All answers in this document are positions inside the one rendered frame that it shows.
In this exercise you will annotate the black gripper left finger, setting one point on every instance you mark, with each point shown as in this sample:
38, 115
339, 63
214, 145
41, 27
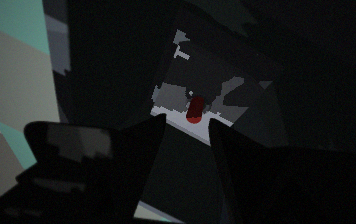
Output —
127, 155

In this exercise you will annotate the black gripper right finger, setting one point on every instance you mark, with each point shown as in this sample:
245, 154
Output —
252, 175

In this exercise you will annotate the dark red peg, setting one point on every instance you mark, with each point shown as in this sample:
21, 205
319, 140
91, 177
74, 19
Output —
194, 113

